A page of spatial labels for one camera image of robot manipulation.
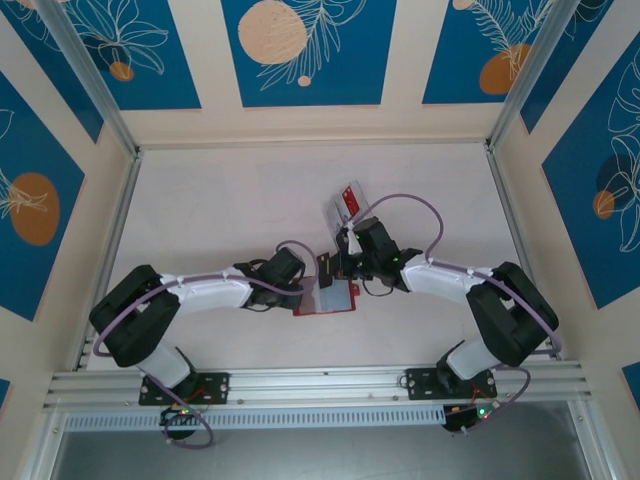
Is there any red card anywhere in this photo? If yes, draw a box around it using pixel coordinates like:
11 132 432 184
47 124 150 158
338 185 365 217

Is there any clear plastic card box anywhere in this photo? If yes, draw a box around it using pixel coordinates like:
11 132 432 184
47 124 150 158
322 178 381 239

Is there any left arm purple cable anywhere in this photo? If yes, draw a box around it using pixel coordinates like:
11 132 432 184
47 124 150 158
93 241 321 449

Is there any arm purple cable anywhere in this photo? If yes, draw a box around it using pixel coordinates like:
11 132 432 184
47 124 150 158
355 193 564 436
93 241 321 449

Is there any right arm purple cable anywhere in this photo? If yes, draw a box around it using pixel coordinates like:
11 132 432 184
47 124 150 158
355 193 564 436

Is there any long aluminium mounting rail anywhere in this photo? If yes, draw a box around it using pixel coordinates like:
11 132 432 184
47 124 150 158
42 360 594 410

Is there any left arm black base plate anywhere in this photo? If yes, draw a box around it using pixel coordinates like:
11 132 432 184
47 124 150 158
138 372 231 406

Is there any white slotted cable duct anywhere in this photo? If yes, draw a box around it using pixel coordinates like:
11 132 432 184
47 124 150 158
63 405 447 432

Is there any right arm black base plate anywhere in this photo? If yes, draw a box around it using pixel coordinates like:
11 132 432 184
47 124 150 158
405 366 499 401

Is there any aluminium side rail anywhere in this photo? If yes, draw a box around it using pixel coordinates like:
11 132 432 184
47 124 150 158
74 149 144 371
484 142 560 361

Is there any blue floral wall panel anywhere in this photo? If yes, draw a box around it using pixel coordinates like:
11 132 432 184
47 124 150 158
0 7 105 145
221 0 399 108
0 69 86 322
542 32 640 311
49 0 202 111
422 0 556 105

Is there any aluminium frame post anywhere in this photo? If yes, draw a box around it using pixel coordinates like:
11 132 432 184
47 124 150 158
487 0 574 151
37 0 142 157

